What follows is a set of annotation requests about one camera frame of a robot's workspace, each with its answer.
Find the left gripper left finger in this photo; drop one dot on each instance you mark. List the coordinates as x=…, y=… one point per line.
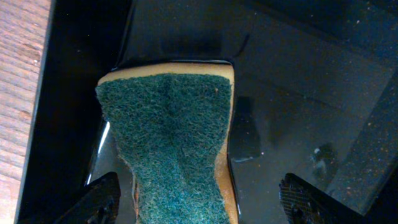
x=98, y=202

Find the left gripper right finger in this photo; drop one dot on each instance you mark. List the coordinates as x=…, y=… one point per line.
x=303, y=203

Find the yellow green sponge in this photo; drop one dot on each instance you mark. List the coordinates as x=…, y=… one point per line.
x=171, y=123

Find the black rectangular tray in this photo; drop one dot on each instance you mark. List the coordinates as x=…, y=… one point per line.
x=316, y=96

